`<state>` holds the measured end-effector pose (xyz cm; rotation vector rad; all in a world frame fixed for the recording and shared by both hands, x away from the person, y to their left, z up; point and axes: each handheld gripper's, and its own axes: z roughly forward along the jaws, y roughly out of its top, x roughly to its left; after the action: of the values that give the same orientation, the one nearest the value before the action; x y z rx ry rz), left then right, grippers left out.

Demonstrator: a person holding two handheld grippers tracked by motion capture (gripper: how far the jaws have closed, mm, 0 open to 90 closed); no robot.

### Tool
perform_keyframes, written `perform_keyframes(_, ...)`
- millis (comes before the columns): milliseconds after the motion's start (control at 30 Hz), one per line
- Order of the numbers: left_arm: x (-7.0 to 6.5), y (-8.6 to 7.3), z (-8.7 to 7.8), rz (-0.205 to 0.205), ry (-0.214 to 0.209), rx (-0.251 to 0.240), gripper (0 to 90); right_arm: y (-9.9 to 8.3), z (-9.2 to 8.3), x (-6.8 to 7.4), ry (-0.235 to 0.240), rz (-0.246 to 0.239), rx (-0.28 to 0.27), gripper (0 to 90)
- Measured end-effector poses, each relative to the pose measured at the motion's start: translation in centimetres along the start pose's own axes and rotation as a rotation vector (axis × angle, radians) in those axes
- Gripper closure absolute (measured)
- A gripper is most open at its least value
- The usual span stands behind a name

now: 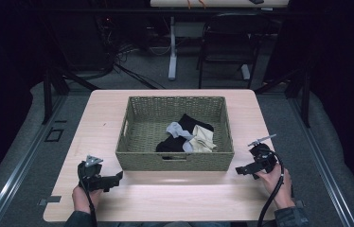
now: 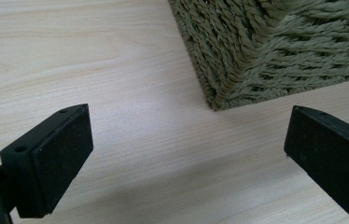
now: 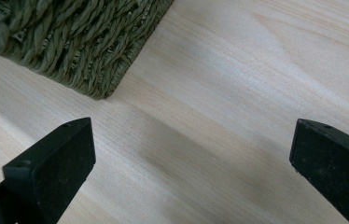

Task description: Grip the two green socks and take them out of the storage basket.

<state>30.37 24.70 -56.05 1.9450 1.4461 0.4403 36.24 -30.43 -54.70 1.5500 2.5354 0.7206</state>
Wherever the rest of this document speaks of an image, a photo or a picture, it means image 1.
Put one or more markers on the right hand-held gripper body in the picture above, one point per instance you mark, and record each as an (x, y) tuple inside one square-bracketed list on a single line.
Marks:
[(262, 157)]

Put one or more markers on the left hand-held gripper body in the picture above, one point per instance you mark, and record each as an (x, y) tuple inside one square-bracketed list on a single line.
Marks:
[(90, 172)]

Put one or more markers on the person's right hand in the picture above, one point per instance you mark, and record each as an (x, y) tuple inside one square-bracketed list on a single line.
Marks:
[(276, 185)]

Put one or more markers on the person's left hand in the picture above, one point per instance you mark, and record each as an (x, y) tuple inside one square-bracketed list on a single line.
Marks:
[(82, 198)]

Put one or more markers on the green woven basket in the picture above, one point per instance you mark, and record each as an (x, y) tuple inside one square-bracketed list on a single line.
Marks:
[(140, 138)]

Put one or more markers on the grey tape strip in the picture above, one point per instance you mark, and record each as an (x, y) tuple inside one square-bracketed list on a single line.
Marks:
[(49, 200)]

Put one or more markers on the beige sock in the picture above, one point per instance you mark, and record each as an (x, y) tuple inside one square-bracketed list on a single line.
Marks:
[(203, 140)]

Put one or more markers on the black tape square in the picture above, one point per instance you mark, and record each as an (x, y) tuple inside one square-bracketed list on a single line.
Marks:
[(54, 135)]

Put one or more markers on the pile of socks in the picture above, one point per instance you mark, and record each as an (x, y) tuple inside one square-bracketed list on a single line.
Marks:
[(174, 143)]

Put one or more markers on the black metal stand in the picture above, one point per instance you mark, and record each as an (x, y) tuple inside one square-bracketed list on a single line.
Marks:
[(301, 91), (52, 91)]

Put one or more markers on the grey sock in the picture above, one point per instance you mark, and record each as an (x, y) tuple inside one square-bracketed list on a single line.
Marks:
[(178, 130)]

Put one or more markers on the black chair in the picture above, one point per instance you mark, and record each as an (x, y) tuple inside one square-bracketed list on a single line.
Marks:
[(228, 38)]

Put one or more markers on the white desk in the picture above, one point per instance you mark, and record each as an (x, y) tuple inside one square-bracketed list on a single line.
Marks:
[(172, 53)]

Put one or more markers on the metal floor rail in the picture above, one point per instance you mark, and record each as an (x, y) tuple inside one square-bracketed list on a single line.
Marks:
[(322, 160), (17, 171)]

